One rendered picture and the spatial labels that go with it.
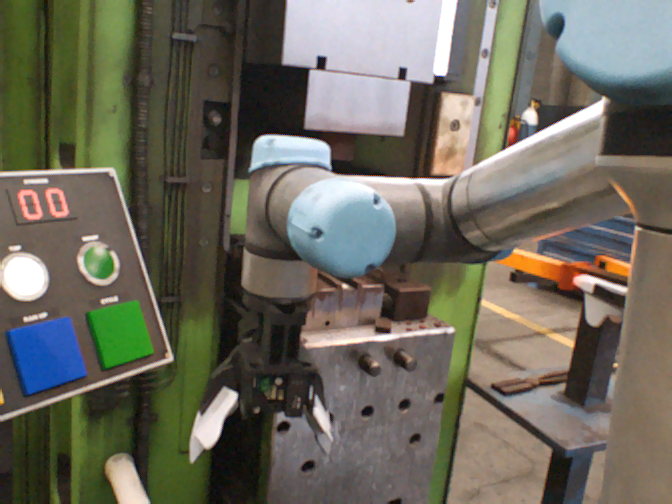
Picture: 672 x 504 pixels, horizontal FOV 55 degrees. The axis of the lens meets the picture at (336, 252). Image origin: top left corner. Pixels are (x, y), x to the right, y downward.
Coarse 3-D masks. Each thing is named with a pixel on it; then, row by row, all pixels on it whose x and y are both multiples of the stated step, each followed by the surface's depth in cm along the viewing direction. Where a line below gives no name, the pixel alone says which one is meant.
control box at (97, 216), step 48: (0, 192) 76; (96, 192) 86; (0, 240) 75; (48, 240) 79; (96, 240) 84; (0, 288) 73; (48, 288) 77; (96, 288) 82; (144, 288) 88; (0, 336) 71; (0, 384) 70; (96, 384) 78
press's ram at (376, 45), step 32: (256, 0) 108; (288, 0) 99; (320, 0) 101; (352, 0) 104; (384, 0) 106; (416, 0) 109; (256, 32) 108; (288, 32) 100; (320, 32) 102; (352, 32) 105; (384, 32) 108; (416, 32) 111; (256, 64) 113; (288, 64) 101; (320, 64) 106; (352, 64) 107; (384, 64) 110; (416, 64) 113
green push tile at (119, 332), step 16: (128, 304) 84; (96, 320) 80; (112, 320) 82; (128, 320) 84; (96, 336) 80; (112, 336) 81; (128, 336) 83; (144, 336) 85; (112, 352) 80; (128, 352) 82; (144, 352) 84
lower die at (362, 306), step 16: (240, 240) 145; (320, 272) 123; (320, 288) 117; (336, 288) 117; (368, 288) 121; (320, 304) 116; (336, 304) 118; (352, 304) 120; (368, 304) 122; (320, 320) 117; (336, 320) 119; (352, 320) 121; (368, 320) 123
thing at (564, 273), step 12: (516, 252) 95; (528, 252) 96; (504, 264) 97; (516, 264) 95; (528, 264) 93; (540, 264) 91; (552, 264) 89; (564, 264) 86; (576, 264) 86; (588, 264) 87; (552, 276) 89; (564, 276) 86; (576, 276) 87; (600, 276) 82; (612, 276) 81; (624, 276) 82; (564, 288) 86; (576, 288) 86
